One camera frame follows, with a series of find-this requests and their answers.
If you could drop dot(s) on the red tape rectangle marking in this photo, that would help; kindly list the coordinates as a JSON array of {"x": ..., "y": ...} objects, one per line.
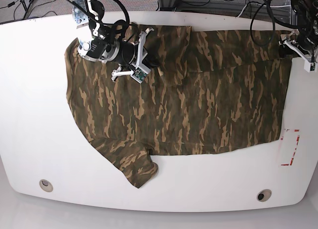
[{"x": 288, "y": 146}]

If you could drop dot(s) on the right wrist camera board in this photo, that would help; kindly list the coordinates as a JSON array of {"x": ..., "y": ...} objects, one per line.
[{"x": 139, "y": 76}]

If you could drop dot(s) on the camouflage T-shirt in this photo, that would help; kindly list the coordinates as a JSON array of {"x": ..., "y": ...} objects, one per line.
[{"x": 213, "y": 92}]

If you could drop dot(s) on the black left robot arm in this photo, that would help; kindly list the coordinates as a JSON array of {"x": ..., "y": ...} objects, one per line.
[{"x": 307, "y": 10}]

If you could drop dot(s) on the left table cable grommet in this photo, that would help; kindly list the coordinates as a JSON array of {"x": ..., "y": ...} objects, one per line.
[{"x": 45, "y": 185}]

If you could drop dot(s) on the aluminium frame cart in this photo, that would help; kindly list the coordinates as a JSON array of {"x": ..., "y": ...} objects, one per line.
[{"x": 282, "y": 9}]

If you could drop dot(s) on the table cable grommet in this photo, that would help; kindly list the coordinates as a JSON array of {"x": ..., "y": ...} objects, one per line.
[
  {"x": 45, "y": 185},
  {"x": 264, "y": 195}
]

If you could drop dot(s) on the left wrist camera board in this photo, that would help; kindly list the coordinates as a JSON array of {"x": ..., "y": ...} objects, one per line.
[{"x": 312, "y": 67}]

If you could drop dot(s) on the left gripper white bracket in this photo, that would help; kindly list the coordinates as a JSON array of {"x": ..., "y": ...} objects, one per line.
[{"x": 300, "y": 42}]

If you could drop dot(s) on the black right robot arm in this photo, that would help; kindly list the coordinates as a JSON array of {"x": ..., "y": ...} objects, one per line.
[{"x": 96, "y": 37}]

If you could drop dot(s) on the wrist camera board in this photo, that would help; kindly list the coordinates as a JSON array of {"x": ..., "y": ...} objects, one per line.
[
  {"x": 139, "y": 76},
  {"x": 312, "y": 67}
]

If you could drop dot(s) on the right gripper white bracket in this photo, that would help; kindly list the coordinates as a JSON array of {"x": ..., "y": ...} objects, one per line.
[{"x": 130, "y": 56}]

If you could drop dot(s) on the right table cable grommet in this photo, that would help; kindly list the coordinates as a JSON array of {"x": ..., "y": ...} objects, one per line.
[{"x": 264, "y": 195}]

